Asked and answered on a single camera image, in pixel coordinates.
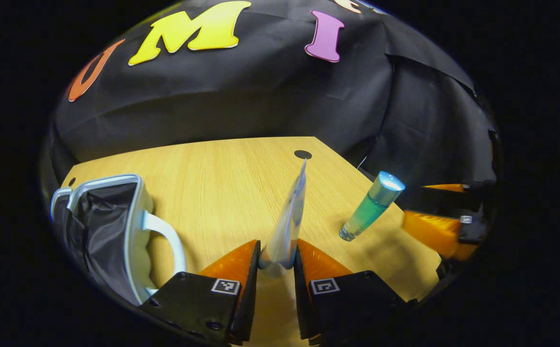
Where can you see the green bottle with blue cap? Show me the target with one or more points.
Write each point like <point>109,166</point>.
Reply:
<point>369,209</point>

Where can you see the clear squeeze tube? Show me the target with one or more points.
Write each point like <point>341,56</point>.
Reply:
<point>287,226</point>

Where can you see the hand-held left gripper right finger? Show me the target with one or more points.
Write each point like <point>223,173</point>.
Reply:
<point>300,308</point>

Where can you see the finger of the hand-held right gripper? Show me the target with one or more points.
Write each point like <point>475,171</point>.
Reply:
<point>473,231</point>
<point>453,202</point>

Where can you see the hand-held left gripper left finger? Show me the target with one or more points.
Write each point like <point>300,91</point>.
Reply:
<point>248,308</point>

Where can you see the black backdrop cloth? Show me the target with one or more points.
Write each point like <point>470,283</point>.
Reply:
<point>260,96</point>

